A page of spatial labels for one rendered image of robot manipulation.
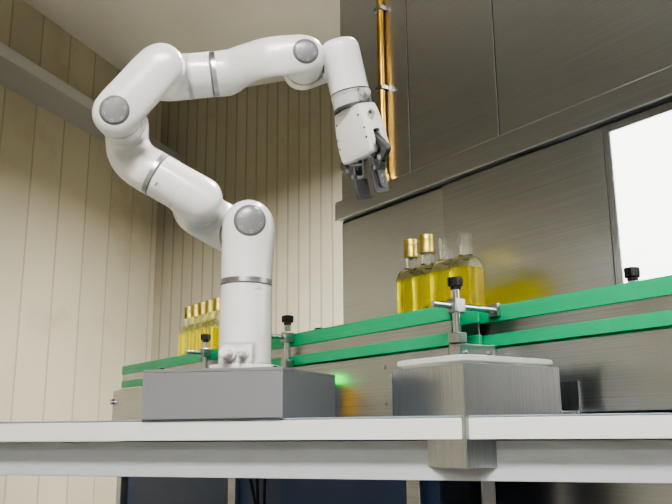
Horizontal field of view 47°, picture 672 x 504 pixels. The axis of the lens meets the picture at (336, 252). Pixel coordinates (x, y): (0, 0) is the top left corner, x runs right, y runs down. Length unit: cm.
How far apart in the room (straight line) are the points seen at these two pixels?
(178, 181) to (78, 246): 297
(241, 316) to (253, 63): 45
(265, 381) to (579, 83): 94
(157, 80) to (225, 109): 366
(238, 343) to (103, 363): 317
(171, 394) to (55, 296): 288
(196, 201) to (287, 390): 39
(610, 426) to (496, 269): 70
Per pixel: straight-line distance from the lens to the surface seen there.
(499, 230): 181
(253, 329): 139
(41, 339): 413
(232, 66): 148
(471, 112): 200
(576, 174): 169
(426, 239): 178
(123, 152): 151
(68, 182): 439
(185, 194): 144
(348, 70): 150
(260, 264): 141
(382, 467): 128
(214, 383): 134
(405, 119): 219
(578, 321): 144
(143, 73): 143
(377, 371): 165
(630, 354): 135
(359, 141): 147
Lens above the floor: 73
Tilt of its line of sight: 13 degrees up
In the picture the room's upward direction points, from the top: 1 degrees counter-clockwise
